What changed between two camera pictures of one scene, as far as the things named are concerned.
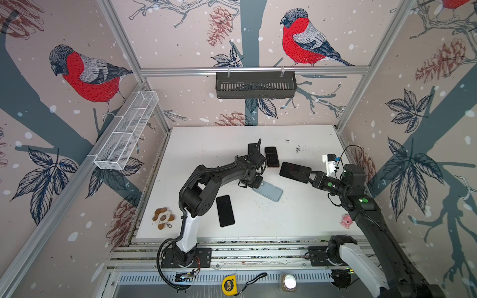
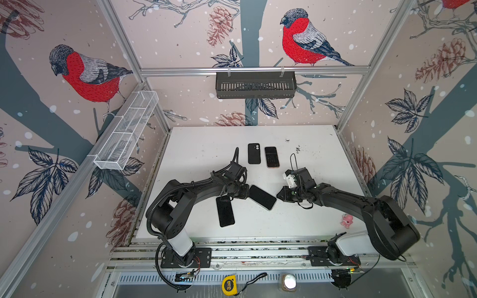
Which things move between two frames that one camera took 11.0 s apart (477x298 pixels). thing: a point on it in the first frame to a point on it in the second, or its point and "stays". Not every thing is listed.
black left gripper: [257, 185] to [245, 195]
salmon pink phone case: [272, 157] stays
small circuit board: [186, 277] stays
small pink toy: [346, 220] stays
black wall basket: [256, 85] stays
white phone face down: [295, 172] to [262, 197]
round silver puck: [289, 282] stays
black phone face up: [225, 211] stays
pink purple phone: [272, 157] stays
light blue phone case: [269, 191] to [261, 197]
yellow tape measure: [229, 285] stays
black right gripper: [319, 180] to [285, 195]
